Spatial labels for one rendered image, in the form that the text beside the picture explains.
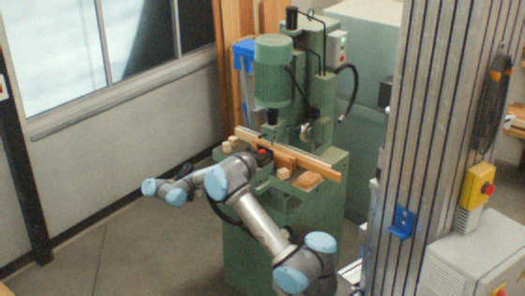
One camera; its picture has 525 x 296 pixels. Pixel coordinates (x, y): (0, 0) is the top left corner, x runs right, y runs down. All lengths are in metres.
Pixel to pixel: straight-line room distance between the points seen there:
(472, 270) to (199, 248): 2.20
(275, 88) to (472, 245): 1.17
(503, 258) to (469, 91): 0.54
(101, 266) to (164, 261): 0.38
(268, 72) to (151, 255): 1.59
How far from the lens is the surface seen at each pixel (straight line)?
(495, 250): 1.82
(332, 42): 2.67
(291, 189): 2.56
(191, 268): 3.46
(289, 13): 2.57
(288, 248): 1.93
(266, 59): 2.47
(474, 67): 1.53
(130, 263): 3.55
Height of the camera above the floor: 2.34
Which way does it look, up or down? 31 degrees down
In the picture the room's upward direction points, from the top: straight up
